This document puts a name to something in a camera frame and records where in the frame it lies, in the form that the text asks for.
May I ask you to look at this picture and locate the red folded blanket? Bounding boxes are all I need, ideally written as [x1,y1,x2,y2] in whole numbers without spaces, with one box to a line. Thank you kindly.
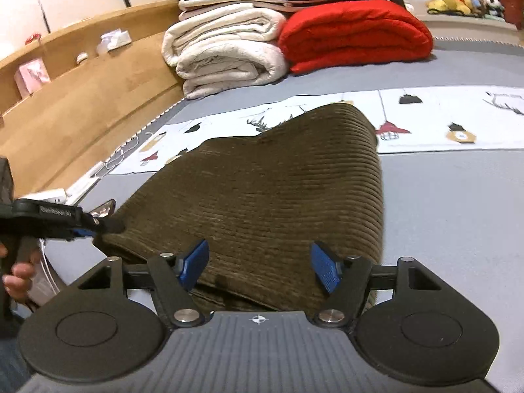
[277,0,435,75]

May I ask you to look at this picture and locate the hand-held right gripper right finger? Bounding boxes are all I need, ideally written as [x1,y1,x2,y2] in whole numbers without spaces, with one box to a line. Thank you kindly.
[310,241,447,329]

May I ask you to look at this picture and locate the white cable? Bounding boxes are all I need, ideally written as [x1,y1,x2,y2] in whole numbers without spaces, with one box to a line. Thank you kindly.
[104,131,156,173]

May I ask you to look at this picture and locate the cream folded blanket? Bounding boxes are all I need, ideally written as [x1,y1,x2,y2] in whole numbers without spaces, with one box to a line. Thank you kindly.
[162,2,290,100]

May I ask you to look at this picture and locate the printed light blue cloth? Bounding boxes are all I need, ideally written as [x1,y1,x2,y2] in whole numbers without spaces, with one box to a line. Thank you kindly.
[110,86,524,175]

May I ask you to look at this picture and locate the clear tissue pack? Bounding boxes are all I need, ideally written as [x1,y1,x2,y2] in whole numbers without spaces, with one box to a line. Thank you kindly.
[96,28,132,56]

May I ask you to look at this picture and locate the wooden bed headboard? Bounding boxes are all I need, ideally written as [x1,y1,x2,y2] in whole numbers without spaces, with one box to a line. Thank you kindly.
[0,0,185,201]

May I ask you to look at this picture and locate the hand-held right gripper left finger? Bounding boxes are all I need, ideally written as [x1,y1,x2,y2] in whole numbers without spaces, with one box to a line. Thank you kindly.
[76,239,211,329]

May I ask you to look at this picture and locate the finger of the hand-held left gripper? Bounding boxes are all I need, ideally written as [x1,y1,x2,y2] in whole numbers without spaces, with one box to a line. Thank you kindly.
[67,211,127,241]

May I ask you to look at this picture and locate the white power strip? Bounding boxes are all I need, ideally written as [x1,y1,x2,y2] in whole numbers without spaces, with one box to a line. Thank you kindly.
[65,161,108,199]

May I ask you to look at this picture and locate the pink box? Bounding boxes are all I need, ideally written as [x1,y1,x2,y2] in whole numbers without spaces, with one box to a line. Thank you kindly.
[14,58,52,97]

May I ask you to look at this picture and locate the person's left hand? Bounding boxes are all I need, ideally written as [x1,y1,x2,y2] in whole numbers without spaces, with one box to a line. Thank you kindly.
[0,243,42,300]

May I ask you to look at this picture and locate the grey bed mattress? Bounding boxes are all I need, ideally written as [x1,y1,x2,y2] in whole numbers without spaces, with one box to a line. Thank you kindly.
[41,37,524,389]

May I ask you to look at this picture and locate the olive corduroy pants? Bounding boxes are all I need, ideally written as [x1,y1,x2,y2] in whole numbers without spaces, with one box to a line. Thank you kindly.
[93,103,385,312]

